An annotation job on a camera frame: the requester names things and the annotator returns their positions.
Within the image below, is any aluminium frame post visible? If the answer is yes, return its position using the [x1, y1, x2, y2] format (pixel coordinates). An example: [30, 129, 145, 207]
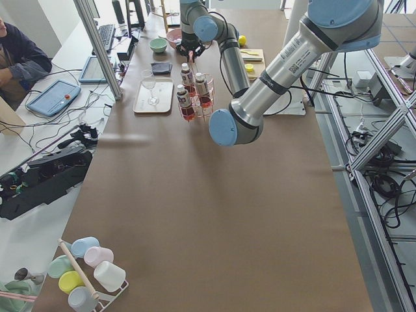
[73, 0, 122, 101]

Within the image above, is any yellow plastic knife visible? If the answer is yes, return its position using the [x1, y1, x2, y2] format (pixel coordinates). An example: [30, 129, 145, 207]
[240, 49, 260, 56]

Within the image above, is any white cup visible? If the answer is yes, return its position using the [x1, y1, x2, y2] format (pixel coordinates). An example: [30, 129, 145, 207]
[94, 261, 126, 292]

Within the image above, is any upper whole lemon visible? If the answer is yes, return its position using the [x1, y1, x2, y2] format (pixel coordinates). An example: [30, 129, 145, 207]
[238, 35, 247, 46]

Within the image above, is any clear wine glass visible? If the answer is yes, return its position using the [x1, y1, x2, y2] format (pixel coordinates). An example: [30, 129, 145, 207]
[141, 70, 159, 105]

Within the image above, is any near tea bottle white cap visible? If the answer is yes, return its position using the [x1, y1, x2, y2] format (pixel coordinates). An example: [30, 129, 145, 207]
[195, 72, 211, 109]

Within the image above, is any green bowl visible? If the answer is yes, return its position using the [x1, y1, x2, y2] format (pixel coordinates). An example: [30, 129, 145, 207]
[149, 38, 168, 53]

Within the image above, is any far tea bottle white cap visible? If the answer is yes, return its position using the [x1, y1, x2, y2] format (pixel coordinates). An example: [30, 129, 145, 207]
[181, 62, 196, 97]

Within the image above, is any copper wire bottle rack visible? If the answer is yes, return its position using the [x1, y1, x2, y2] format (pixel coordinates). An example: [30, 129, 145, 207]
[176, 62, 215, 122]

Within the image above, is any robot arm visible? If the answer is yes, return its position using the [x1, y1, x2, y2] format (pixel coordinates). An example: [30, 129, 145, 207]
[176, 1, 265, 146]
[181, 1, 384, 146]

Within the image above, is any cream rabbit tray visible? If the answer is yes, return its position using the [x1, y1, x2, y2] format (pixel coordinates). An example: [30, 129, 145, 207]
[133, 77, 174, 114]

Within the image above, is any yellow cup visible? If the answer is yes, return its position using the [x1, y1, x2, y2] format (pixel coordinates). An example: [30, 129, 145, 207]
[58, 270, 85, 294]

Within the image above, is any tea bottle white cap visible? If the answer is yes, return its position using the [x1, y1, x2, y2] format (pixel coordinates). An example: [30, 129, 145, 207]
[195, 72, 211, 109]
[181, 62, 196, 97]

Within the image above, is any pink cup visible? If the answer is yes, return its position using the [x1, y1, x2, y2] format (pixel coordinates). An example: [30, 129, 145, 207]
[83, 246, 114, 268]

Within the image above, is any seated person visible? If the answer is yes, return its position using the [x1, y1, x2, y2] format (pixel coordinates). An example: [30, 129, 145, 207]
[1, 21, 53, 110]

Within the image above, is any black keyboard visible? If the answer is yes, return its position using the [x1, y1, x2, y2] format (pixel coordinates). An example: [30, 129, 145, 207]
[97, 24, 116, 54]

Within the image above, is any half lemon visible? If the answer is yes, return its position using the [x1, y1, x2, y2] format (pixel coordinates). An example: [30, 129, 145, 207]
[244, 64, 254, 72]

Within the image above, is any grey cup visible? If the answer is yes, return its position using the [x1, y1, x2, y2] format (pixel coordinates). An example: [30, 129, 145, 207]
[68, 286, 98, 312]

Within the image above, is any pink bowl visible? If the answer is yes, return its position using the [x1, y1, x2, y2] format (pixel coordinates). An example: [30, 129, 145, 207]
[166, 28, 182, 49]

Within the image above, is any green cup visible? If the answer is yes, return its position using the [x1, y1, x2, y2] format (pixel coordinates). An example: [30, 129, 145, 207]
[47, 255, 74, 279]

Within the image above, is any blue cup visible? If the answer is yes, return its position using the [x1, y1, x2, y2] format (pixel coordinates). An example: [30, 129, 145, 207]
[70, 237, 100, 258]

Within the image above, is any grey folded cloth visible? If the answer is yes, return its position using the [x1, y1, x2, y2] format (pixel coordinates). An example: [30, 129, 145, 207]
[151, 62, 172, 75]

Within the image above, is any blue teach pendant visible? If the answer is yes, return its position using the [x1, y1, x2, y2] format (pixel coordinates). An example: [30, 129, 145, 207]
[27, 80, 81, 117]
[78, 56, 107, 84]

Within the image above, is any bamboo cutting board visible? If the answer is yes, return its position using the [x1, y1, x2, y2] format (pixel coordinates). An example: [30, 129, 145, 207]
[240, 49, 265, 81]

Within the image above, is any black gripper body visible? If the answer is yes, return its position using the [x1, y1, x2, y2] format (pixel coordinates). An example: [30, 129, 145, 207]
[175, 32, 205, 56]

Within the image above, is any black equipment pile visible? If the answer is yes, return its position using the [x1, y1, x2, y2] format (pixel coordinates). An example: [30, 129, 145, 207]
[1, 123, 98, 220]

